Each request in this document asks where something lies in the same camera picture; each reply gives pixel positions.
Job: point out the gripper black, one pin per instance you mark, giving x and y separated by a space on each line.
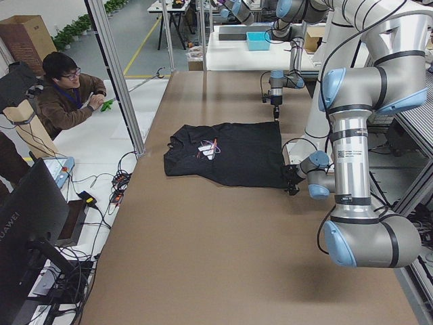
291 174
276 101

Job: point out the black printed t-shirt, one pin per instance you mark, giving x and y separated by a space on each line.
231 154

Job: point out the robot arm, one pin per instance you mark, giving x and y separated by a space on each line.
291 25
374 62

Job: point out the blue plastic bin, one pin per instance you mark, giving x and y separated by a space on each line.
258 41

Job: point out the power strip with plugs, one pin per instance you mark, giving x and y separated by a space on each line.
120 183

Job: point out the black power adapter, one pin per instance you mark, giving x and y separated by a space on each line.
88 198

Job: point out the person in brown jacket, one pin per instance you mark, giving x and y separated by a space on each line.
69 97

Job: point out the teach pendant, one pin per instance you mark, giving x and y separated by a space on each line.
60 168

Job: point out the black computer monitor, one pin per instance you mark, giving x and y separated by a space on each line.
32 219

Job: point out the cardboard box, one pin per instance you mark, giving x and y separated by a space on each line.
28 40

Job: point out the aluminium frame cage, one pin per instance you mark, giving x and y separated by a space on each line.
107 47

